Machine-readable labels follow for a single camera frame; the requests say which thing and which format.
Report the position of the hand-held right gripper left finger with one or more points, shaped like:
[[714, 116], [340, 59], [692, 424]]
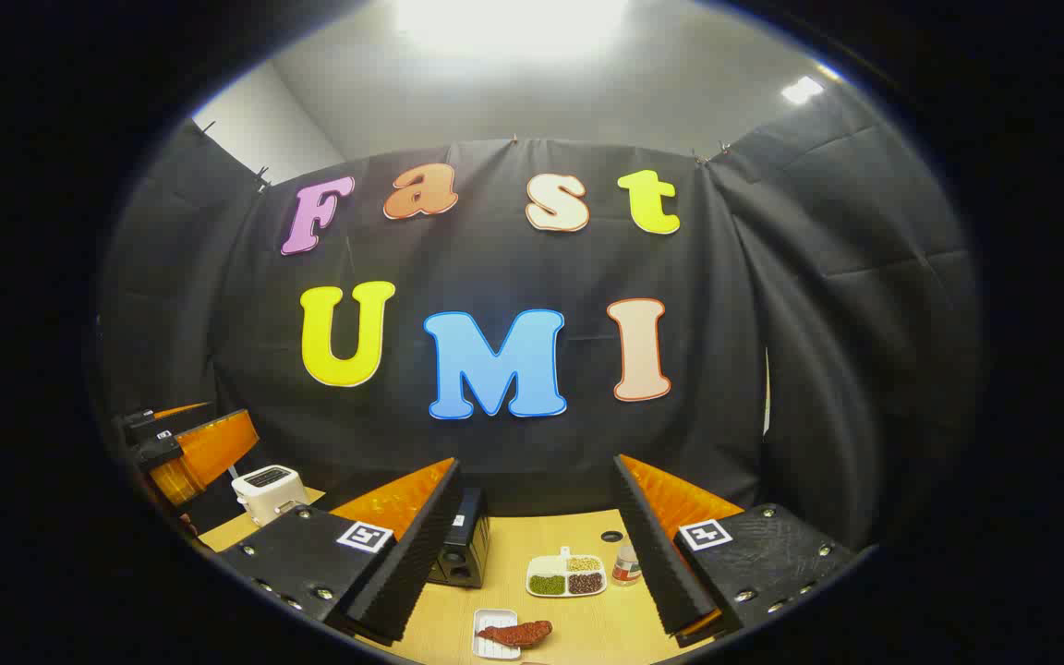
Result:
[[417, 554]]

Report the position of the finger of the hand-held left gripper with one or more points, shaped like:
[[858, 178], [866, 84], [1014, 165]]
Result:
[[139, 427], [158, 451]]

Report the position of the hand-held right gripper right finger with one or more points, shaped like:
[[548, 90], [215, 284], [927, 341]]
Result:
[[657, 554]]

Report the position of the black electric oven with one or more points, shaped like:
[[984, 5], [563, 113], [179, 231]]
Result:
[[463, 554]]

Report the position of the red meat piece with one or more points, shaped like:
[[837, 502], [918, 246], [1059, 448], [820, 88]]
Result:
[[518, 634]]

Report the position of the clear plastic bottle red label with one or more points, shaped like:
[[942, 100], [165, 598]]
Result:
[[625, 565]]

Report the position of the white rectangular plate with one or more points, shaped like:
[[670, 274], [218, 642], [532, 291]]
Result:
[[493, 615]]

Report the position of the white divided bean dish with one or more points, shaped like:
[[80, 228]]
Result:
[[550, 584]]

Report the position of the white toaster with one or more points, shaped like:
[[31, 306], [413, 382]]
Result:
[[266, 494]]

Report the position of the black backdrop cloth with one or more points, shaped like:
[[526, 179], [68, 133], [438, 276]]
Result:
[[513, 443]]

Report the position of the ceiling light panel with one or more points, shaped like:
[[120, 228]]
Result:
[[509, 23], [802, 90]]

